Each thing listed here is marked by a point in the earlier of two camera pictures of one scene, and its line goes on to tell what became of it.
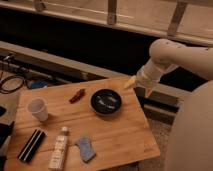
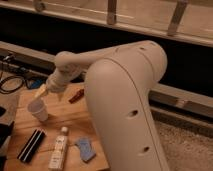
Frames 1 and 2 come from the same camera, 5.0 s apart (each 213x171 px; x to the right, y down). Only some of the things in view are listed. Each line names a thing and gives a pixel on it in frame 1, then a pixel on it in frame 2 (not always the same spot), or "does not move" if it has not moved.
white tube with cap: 58,150 does not move
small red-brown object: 77,96 does not move
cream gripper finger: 132,81 → 42,91
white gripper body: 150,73 → 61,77
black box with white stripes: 32,145 does not move
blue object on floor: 38,83 does not move
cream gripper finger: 148,91 → 60,95
